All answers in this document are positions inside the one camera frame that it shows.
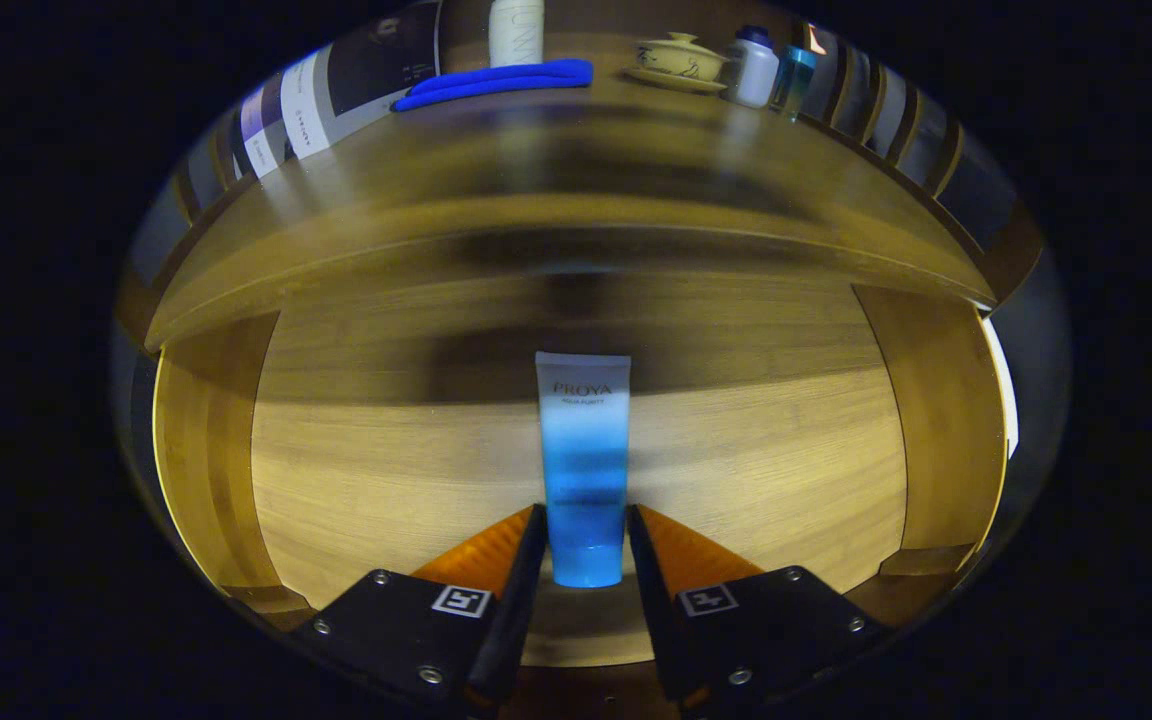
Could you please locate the brown wooden cabinet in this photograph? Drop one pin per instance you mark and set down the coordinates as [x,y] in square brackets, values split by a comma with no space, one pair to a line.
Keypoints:
[1011,260]

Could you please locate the teal transparent bottle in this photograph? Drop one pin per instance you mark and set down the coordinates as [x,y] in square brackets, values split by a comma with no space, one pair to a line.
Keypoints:
[794,80]

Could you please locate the blue and white cosmetic tube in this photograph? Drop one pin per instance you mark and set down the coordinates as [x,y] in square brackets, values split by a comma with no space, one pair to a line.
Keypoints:
[584,470]

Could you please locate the thick white book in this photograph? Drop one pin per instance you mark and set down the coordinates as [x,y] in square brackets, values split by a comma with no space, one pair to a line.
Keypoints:
[366,80]

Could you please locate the yellow lidded teacup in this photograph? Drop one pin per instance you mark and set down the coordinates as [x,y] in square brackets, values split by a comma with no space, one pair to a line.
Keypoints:
[681,60]

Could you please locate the white pump bottle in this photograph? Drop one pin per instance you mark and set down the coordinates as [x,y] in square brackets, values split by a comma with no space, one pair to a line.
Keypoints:
[516,35]

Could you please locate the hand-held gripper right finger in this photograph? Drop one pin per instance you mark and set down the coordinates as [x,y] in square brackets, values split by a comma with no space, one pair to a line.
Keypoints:
[654,600]

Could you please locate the brown wooden countertop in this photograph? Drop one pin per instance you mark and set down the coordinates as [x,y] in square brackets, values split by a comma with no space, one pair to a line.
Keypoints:
[536,170]

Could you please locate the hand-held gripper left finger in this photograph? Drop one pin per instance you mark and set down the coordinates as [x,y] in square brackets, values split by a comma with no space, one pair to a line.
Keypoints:
[516,600]

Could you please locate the blue folded cloth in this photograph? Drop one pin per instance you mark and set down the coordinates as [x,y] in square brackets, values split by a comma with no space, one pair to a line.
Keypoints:
[516,78]

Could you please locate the white bottle with blue cap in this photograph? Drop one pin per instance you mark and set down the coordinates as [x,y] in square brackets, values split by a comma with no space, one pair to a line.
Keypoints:
[754,75]

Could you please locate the brown wooden drawer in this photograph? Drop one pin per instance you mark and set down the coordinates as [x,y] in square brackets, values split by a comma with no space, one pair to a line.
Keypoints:
[386,480]

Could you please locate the thin purple book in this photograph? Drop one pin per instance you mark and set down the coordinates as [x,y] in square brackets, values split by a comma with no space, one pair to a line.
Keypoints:
[261,135]

